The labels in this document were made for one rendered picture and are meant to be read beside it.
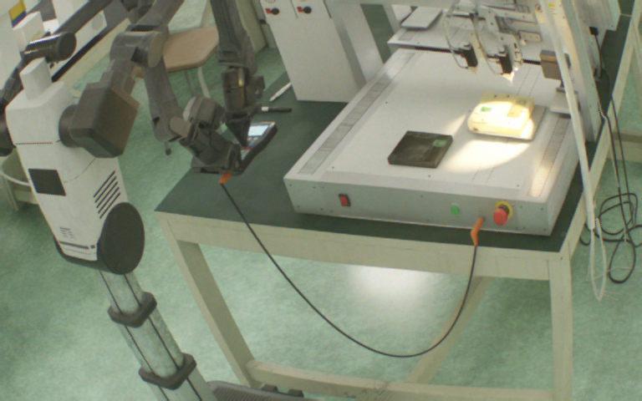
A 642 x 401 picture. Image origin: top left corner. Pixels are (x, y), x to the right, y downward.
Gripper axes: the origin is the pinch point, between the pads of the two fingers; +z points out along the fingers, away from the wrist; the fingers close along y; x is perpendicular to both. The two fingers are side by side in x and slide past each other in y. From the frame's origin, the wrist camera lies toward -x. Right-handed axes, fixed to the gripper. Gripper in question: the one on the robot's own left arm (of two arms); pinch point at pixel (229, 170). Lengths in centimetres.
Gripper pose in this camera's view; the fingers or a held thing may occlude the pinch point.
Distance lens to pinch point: 263.0
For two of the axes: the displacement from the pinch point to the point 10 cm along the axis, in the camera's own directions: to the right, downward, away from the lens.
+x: -2.0, 9.2, -3.4
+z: 4.5, 3.9, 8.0
